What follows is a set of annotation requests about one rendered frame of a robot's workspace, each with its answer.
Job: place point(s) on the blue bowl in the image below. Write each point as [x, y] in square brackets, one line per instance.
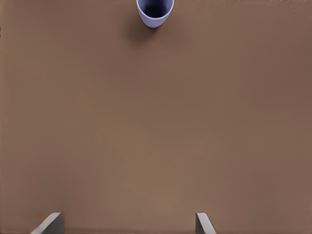
[154, 17]

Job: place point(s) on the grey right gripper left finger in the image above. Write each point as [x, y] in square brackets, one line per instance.
[51, 225]

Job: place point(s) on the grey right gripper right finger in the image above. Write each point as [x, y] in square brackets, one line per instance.
[202, 224]

